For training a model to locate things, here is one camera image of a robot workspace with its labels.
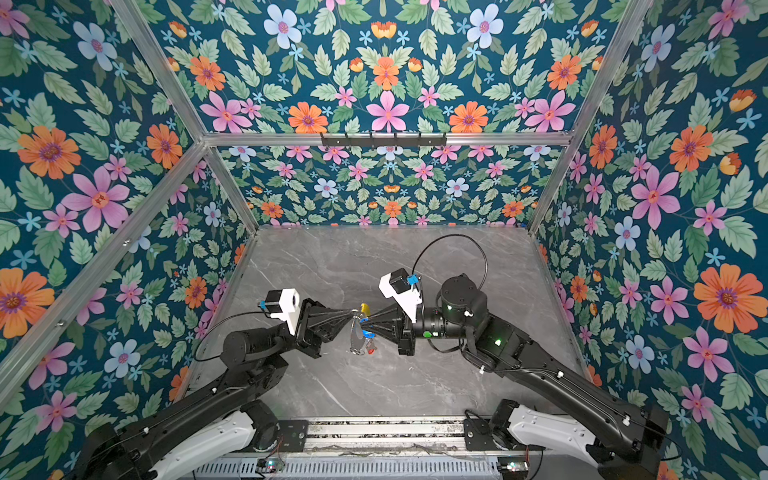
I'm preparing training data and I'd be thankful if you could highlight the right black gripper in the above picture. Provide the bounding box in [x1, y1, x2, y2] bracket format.
[363, 303, 476, 359]

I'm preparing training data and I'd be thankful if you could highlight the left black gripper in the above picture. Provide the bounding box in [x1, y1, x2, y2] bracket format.
[262, 300, 350, 364]

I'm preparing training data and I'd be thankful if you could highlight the silver keyring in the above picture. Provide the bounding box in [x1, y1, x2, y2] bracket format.
[350, 318, 367, 355]

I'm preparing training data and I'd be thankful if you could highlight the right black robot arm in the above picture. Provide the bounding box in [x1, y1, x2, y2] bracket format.
[363, 269, 668, 479]

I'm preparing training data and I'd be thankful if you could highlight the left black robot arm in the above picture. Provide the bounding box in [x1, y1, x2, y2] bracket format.
[69, 299, 357, 479]

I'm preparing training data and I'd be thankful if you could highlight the left small circuit board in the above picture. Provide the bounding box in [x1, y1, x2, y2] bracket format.
[256, 458, 285, 475]

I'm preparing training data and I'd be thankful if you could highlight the small circuit board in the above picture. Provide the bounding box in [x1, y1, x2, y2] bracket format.
[497, 458, 530, 480]
[256, 458, 285, 475]

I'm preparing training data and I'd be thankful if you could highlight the right small circuit board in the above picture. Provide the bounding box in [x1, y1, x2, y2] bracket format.
[497, 458, 530, 480]

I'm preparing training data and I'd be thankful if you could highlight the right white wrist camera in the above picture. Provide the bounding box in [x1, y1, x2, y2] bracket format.
[379, 268, 423, 323]

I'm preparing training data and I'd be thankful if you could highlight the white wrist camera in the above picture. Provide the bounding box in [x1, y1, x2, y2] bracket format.
[259, 288, 301, 335]
[379, 268, 423, 323]

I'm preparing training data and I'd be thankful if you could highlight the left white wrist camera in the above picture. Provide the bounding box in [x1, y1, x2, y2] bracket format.
[259, 288, 301, 335]

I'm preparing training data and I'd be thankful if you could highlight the left camera cable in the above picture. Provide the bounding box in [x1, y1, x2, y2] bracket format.
[192, 310, 268, 363]

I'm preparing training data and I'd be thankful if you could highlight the camera cable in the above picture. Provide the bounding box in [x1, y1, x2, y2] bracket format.
[192, 310, 268, 363]
[410, 233, 490, 292]

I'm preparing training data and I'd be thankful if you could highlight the right camera cable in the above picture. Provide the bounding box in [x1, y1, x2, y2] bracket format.
[410, 233, 490, 292]

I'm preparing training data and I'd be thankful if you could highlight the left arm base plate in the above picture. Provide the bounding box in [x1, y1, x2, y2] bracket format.
[252, 420, 309, 453]

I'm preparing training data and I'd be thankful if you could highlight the aluminium front rail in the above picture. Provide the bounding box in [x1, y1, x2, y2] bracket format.
[173, 415, 601, 460]

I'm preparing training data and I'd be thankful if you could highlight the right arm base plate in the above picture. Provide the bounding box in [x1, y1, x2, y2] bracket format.
[463, 416, 500, 452]

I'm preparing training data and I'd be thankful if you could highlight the black hook rail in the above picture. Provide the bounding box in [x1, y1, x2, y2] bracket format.
[320, 133, 448, 149]

